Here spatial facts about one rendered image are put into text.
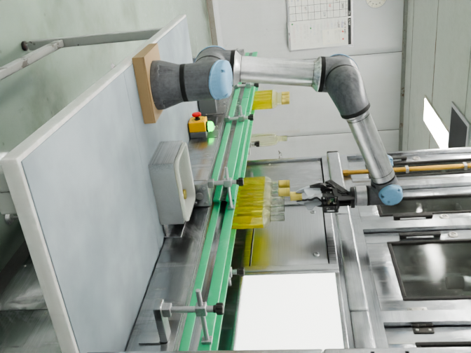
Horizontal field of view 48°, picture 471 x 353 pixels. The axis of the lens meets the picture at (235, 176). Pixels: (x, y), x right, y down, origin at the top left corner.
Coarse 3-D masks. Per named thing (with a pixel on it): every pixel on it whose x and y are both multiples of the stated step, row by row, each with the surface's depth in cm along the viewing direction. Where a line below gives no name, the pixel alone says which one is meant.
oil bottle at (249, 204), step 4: (236, 200) 197; (240, 200) 196; (244, 200) 196; (248, 200) 196; (252, 200) 195; (256, 200) 195; (260, 200) 195; (264, 200) 194; (236, 204) 194; (240, 204) 194; (244, 204) 194; (248, 204) 193; (252, 204) 193; (256, 204) 193; (260, 204) 192; (264, 204) 192; (268, 204) 193; (236, 208) 193; (240, 208) 192; (244, 208) 192; (248, 208) 192; (252, 208) 192; (268, 208) 192
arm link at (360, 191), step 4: (356, 188) 192; (360, 188) 192; (364, 188) 191; (356, 192) 191; (360, 192) 191; (364, 192) 191; (356, 196) 191; (360, 196) 191; (364, 196) 190; (356, 200) 191; (360, 200) 191; (364, 200) 191; (356, 204) 192; (360, 204) 192; (364, 204) 192
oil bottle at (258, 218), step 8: (256, 208) 191; (264, 208) 191; (240, 216) 187; (248, 216) 187; (256, 216) 187; (264, 216) 186; (232, 224) 189; (240, 224) 189; (248, 224) 188; (256, 224) 188; (264, 224) 188
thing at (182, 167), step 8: (184, 144) 172; (184, 152) 176; (176, 160) 161; (184, 160) 177; (176, 168) 161; (184, 168) 178; (176, 176) 163; (184, 176) 180; (192, 176) 180; (184, 184) 181; (192, 184) 181; (192, 192) 183; (184, 200) 181; (192, 200) 181; (184, 208) 167; (192, 208) 177; (184, 216) 169
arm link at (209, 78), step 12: (204, 60) 161; (216, 60) 162; (192, 72) 156; (204, 72) 156; (216, 72) 156; (228, 72) 161; (192, 84) 156; (204, 84) 156; (216, 84) 156; (228, 84) 160; (192, 96) 159; (204, 96) 159; (216, 96) 159; (228, 96) 162
